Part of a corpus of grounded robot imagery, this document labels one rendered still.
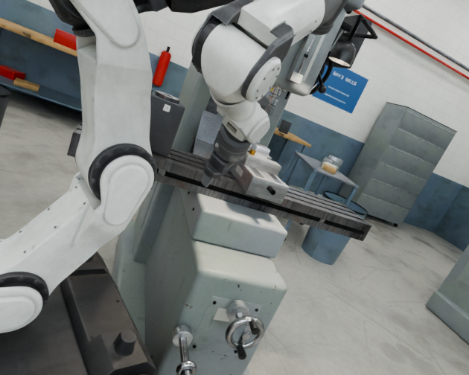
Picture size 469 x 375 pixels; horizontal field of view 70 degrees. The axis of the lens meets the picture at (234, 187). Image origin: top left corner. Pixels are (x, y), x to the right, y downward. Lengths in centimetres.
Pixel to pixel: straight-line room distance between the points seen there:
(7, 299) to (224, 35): 63
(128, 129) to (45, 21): 491
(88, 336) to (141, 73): 62
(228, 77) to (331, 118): 585
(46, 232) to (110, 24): 44
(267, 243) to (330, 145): 532
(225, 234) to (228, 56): 76
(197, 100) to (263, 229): 73
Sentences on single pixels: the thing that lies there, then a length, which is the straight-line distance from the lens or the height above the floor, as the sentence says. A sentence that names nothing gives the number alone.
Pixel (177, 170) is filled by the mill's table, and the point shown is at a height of 91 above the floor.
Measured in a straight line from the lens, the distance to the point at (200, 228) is 115.
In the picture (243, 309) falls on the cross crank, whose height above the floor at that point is 66.
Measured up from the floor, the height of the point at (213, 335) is 50.
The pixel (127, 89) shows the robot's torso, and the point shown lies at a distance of 70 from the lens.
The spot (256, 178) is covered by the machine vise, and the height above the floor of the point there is 100.
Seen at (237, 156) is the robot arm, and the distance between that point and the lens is 86.
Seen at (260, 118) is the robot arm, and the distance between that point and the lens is 72.
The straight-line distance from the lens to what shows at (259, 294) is 114.
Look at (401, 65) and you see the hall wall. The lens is 696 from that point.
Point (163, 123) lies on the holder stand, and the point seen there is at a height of 105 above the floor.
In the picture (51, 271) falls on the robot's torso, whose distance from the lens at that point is 85.
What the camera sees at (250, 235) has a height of 80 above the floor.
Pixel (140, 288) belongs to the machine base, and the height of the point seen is 20.
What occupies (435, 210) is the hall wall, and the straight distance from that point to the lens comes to 862.
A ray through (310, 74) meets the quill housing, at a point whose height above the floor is 139.
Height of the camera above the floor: 126
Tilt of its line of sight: 16 degrees down
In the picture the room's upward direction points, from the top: 23 degrees clockwise
